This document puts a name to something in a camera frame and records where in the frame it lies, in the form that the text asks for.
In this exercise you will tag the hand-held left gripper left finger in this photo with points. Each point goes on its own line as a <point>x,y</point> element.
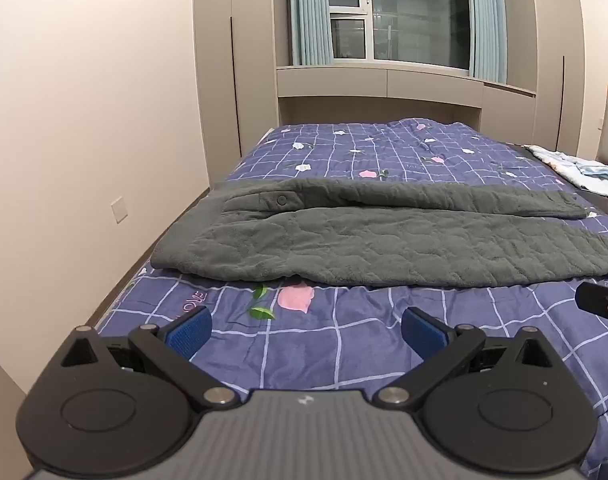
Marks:
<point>189,332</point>

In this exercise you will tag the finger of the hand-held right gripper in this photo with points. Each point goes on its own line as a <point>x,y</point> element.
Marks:
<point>601,300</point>

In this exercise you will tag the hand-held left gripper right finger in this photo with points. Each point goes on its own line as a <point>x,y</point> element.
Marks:
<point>424,332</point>

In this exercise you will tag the purple checkered floral blanket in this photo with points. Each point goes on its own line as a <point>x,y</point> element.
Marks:
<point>334,345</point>

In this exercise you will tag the light blue printed cloth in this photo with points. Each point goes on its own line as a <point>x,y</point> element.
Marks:
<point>584,170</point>

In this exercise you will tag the beige wardrobe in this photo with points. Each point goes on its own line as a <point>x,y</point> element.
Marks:
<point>254,60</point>
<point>549,60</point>

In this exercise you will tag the beige window cabinet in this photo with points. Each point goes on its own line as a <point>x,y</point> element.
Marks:
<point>384,85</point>

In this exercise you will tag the light blue curtain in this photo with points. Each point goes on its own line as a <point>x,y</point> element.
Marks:
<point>309,10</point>
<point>486,20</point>

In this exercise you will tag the window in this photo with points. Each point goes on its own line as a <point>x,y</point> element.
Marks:
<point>404,10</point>

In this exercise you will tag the white wall socket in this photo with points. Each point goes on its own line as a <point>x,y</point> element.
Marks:
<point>119,209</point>

